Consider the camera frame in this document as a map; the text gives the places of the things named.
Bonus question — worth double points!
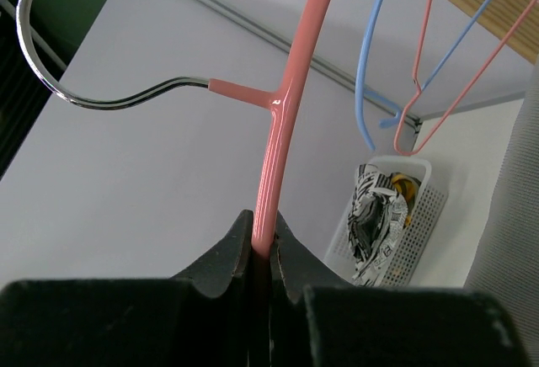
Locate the blue hanger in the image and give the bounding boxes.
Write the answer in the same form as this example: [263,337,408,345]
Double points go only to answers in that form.
[354,0,519,152]

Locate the black white printed cloth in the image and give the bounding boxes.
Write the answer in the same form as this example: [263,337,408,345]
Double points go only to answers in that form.
[347,164,408,286]

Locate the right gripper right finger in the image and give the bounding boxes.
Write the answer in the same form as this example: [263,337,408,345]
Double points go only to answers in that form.
[269,216,531,366]

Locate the pink trouser hanger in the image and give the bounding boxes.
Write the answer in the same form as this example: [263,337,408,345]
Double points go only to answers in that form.
[15,0,331,366]

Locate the pink wire hanger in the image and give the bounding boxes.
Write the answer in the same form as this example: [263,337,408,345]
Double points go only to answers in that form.
[373,0,538,153]

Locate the yellow cloth in basket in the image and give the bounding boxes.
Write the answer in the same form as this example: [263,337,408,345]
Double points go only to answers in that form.
[391,173,421,227]

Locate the white plastic basket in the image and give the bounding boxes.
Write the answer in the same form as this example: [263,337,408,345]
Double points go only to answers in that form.
[323,156,447,286]

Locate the grey trousers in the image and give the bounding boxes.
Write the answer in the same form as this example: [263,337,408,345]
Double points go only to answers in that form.
[462,63,539,301]

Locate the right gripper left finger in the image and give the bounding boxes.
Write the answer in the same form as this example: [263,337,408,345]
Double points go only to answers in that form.
[1,210,253,366]

